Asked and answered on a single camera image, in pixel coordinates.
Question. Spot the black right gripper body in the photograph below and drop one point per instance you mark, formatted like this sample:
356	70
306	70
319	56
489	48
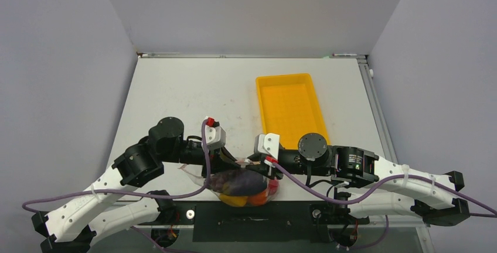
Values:
289	159

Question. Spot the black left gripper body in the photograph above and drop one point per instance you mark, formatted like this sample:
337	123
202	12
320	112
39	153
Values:
190	154

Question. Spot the red tomato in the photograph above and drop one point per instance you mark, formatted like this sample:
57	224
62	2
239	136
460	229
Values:
273	186

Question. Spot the dark purple round eggplant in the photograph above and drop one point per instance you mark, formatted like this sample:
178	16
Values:
246	183

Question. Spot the orange pumpkin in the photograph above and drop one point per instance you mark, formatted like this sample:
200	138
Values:
258	199

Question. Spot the yellow plastic tray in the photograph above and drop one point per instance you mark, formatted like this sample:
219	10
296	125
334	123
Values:
289	107

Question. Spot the clear zip top bag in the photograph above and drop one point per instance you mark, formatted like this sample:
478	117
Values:
194	174

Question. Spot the yellow bell pepper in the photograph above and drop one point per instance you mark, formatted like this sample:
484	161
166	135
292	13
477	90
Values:
234	201

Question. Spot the dark red grape bunch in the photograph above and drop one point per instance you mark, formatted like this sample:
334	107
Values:
219	182

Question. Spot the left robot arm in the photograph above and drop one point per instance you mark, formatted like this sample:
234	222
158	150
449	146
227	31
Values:
114	202

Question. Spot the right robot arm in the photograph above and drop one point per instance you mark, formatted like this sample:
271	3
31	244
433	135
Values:
365	183

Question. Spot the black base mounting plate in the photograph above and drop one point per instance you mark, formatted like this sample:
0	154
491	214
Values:
276	221

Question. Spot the marker pen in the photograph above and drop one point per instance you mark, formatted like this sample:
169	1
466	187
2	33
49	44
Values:
344	55

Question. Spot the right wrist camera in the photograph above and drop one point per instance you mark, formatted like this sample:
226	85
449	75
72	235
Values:
267	144

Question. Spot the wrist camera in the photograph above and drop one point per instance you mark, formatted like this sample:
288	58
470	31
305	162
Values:
267	144
215	135

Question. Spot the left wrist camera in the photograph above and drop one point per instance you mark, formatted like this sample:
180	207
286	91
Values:
215	135

